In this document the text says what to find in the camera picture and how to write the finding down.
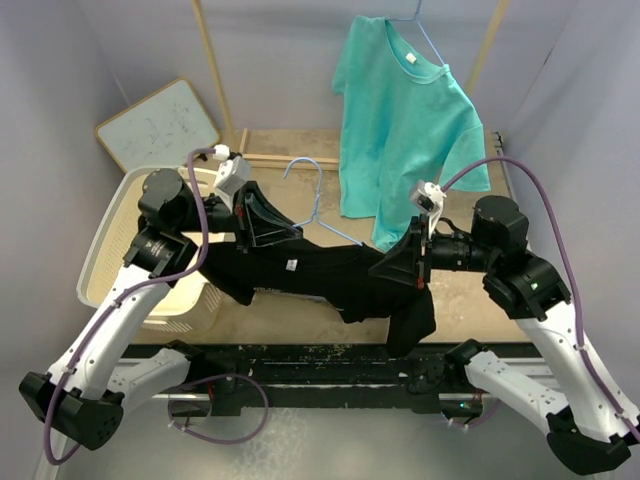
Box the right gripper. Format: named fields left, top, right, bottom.
left=369, top=213, right=496, bottom=288

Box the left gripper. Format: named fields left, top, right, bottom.
left=175, top=178, right=302, bottom=252

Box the blue wire hanger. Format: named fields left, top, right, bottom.
left=283, top=157, right=363, bottom=246
left=387, top=0, right=446, bottom=65

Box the black t shirt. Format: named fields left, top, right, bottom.
left=199, top=238, right=436, bottom=357

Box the teal t shirt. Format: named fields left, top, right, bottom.
left=331, top=16, right=485, bottom=251

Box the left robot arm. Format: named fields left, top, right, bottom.
left=19, top=168, right=302, bottom=450

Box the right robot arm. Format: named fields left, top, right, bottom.
left=370, top=195, right=639, bottom=475

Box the wooden clothes rack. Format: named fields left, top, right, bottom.
left=191, top=0, right=511, bottom=168

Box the cream laundry basket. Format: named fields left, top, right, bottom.
left=75, top=165, right=224, bottom=335

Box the small whiteboard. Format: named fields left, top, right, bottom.
left=95, top=78, right=220, bottom=172

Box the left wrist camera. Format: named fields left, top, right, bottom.
left=211, top=144, right=251, bottom=199

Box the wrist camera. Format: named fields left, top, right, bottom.
left=211, top=144, right=251, bottom=199
left=409, top=180, right=446, bottom=235

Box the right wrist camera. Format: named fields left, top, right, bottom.
left=409, top=180, right=446, bottom=235

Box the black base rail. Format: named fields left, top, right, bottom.
left=119, top=341, right=546, bottom=416

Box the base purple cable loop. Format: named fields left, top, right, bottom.
left=167, top=372, right=273, bottom=446

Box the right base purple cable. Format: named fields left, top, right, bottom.
left=444, top=387, right=501, bottom=430

